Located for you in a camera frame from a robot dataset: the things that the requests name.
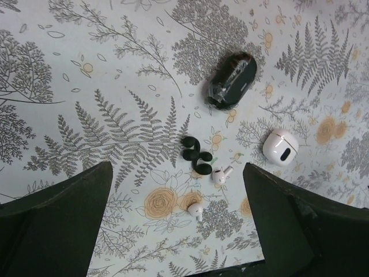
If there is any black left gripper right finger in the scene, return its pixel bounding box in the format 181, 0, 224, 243
243, 163, 368, 276

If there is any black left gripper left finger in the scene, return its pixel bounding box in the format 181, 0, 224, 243
1, 162, 113, 276

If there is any white earbud charging case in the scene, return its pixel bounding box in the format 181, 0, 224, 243
262, 129, 299, 167

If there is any white wireless earbud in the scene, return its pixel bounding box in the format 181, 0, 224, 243
212, 166, 234, 184
187, 203, 203, 222

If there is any black earbud charging case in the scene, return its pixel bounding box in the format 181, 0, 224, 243
207, 52, 258, 110

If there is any black clip-on earbud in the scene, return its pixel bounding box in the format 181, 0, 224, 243
181, 136, 201, 161
191, 152, 213, 175

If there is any floral patterned table mat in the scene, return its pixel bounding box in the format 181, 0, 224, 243
1, 1, 368, 276

